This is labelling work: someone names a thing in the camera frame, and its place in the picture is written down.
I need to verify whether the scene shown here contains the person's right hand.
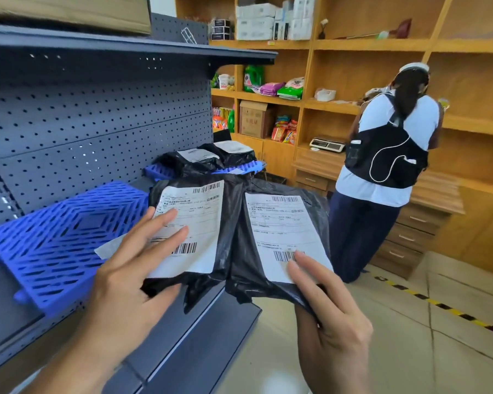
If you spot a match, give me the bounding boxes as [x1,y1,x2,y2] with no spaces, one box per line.
[286,250,374,394]

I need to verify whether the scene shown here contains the person's left hand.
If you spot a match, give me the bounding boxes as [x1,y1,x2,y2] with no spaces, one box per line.
[80,207,190,362]

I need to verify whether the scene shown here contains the blue plastic pallet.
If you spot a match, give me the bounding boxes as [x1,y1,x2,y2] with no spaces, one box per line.
[144,159,268,181]
[0,180,148,318]

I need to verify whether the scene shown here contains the black mailer bag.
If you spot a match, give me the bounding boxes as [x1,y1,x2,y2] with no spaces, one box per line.
[156,148,227,177]
[201,140,257,169]
[226,178,334,316]
[141,174,251,312]

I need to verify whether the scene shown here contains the grey metal shelving unit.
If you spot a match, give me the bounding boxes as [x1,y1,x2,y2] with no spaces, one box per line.
[0,11,278,394]

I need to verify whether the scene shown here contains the wide brown carton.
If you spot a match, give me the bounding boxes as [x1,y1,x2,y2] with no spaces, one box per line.
[0,0,153,36]

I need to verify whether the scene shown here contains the person's left forearm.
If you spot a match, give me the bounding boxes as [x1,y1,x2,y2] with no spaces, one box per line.
[24,320,128,394]

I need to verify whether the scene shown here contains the pile of red snack packets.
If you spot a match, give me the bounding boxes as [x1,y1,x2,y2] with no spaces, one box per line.
[211,106,231,132]

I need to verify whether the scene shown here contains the white electronic scale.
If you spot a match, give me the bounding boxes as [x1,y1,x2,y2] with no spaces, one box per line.
[309,137,346,154]

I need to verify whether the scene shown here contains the cardboard carton red print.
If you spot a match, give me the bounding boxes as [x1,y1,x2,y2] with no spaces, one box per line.
[239,100,276,139]

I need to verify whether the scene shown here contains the pile of orange snack packets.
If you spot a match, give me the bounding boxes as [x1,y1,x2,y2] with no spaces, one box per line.
[271,115,299,145]

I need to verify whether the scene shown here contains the green detergent bottle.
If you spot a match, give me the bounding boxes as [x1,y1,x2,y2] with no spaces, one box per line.
[243,64,265,93]

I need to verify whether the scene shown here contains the purple packet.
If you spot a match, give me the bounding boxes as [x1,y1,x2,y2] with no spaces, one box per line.
[259,82,286,97]

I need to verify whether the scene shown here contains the green white packet bags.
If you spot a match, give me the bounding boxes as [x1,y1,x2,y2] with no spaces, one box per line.
[276,76,305,100]

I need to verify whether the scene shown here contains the wooden shelving unit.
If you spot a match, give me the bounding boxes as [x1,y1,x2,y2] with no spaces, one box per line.
[174,0,493,280]

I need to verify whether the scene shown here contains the black backpack white cable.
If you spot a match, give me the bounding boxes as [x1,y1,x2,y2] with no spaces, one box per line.
[345,94,429,189]

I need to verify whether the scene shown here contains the red dustpan long handle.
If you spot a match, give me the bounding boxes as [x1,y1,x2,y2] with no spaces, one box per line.
[335,18,413,40]

